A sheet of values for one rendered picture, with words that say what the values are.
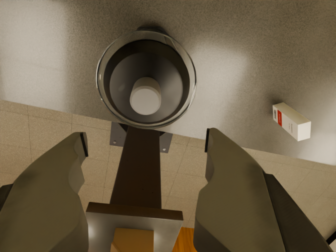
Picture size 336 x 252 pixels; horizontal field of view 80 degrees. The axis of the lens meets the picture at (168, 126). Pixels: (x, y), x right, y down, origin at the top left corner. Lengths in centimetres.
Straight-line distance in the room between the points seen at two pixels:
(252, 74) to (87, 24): 36
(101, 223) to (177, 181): 126
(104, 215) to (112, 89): 57
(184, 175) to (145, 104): 173
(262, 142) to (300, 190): 192
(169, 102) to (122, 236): 61
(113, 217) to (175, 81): 60
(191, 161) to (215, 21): 147
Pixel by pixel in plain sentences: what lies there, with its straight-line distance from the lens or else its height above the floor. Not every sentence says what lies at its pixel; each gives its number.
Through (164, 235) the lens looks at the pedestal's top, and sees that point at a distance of 81.
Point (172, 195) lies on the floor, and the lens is 207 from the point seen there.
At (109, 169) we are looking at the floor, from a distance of 187.
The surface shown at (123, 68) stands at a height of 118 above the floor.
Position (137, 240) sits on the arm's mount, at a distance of 76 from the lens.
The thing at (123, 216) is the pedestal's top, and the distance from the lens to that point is 73.
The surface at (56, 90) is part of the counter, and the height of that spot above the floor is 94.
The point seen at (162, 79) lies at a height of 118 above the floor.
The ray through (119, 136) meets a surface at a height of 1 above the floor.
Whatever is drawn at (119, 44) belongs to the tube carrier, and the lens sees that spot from 22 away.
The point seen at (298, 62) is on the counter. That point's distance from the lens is 54.
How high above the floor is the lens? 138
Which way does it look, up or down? 61 degrees down
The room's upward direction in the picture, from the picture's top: 174 degrees clockwise
